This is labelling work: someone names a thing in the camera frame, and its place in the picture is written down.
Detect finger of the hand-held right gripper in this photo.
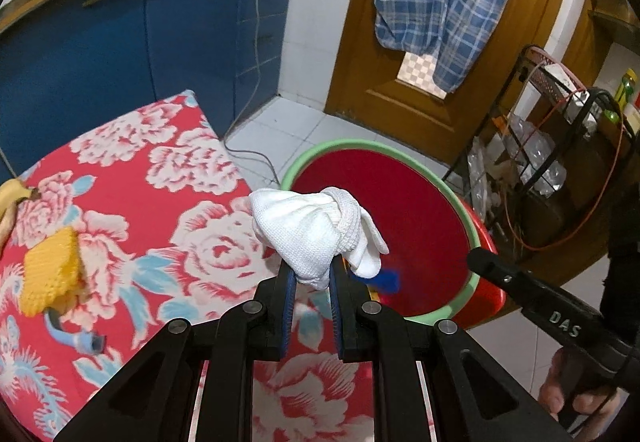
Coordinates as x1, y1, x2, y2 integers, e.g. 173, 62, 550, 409
466, 247, 539, 306

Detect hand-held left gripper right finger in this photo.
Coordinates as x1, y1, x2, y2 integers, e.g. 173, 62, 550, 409
327, 260, 576, 442

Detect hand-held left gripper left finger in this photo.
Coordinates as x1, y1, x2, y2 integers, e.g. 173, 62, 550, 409
52, 260, 297, 442

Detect white sock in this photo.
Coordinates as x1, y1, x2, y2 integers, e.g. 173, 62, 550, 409
248, 187, 390, 291

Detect red basin with green rim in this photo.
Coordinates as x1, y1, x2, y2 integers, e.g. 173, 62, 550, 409
278, 137, 506, 331

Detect person's right hand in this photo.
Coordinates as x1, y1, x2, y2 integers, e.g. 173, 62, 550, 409
538, 349, 622, 424

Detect black metal rack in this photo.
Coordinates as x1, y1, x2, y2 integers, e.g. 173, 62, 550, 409
442, 44, 640, 289

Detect clear plastic bottles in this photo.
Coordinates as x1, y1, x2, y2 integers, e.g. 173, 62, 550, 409
504, 114, 569, 199

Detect red floral tablecloth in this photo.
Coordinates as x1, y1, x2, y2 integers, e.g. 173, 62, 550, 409
0, 89, 382, 442

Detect yellow green bottle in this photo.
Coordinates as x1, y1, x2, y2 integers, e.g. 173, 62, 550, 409
612, 67, 639, 109

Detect yellow waffle sponge cloth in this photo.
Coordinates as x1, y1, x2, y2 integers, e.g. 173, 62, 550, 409
19, 227, 85, 319

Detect wooden door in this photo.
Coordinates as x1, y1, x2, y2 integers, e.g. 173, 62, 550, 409
324, 0, 577, 164

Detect yellow banana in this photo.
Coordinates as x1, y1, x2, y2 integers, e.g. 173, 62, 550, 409
0, 179, 44, 210

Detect blue kitchen cabinets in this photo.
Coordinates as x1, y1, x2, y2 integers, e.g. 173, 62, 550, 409
0, 0, 306, 184

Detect orange cable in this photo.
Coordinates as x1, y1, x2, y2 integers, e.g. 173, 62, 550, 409
502, 61, 627, 254

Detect light blue plastic handle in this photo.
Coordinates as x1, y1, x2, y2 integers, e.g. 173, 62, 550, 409
44, 311, 109, 356

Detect white power cable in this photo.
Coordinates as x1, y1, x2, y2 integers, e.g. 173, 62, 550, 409
222, 0, 282, 186

